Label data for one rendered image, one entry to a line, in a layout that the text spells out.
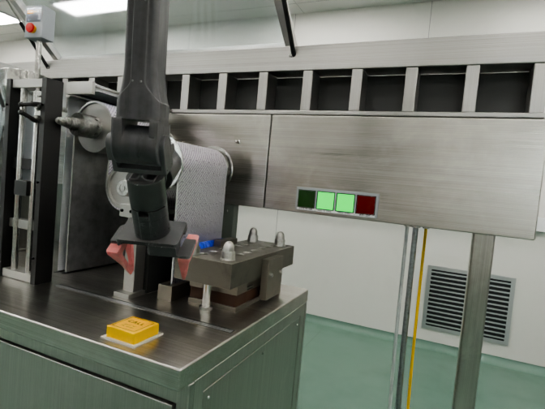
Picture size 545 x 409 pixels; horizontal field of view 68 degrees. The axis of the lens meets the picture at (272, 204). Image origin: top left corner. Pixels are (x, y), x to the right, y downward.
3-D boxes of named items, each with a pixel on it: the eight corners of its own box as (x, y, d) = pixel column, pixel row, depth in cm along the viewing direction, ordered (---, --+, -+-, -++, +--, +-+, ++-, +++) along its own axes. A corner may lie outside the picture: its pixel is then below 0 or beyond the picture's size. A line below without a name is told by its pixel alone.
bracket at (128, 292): (112, 296, 102) (120, 176, 101) (130, 290, 108) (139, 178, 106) (126, 300, 100) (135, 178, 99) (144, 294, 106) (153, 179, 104)
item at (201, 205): (171, 252, 104) (177, 181, 103) (219, 243, 125) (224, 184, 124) (173, 253, 103) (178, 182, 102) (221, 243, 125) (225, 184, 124)
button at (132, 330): (105, 337, 77) (106, 325, 77) (131, 326, 83) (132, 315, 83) (133, 346, 74) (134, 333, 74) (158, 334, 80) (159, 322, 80)
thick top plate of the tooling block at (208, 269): (173, 277, 99) (175, 253, 98) (248, 256, 135) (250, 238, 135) (229, 290, 92) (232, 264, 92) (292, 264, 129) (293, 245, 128)
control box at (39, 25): (19, 35, 125) (21, 2, 125) (36, 43, 132) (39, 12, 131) (36, 35, 123) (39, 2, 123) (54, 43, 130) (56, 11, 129)
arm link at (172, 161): (102, 135, 57) (162, 141, 56) (133, 109, 66) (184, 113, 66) (115, 207, 63) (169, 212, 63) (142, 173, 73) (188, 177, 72)
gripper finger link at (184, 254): (163, 262, 75) (158, 221, 70) (201, 265, 75) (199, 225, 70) (151, 287, 70) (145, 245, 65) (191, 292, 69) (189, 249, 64)
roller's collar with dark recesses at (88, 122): (67, 135, 111) (69, 112, 110) (85, 138, 116) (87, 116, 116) (83, 136, 108) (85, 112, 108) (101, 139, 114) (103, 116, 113)
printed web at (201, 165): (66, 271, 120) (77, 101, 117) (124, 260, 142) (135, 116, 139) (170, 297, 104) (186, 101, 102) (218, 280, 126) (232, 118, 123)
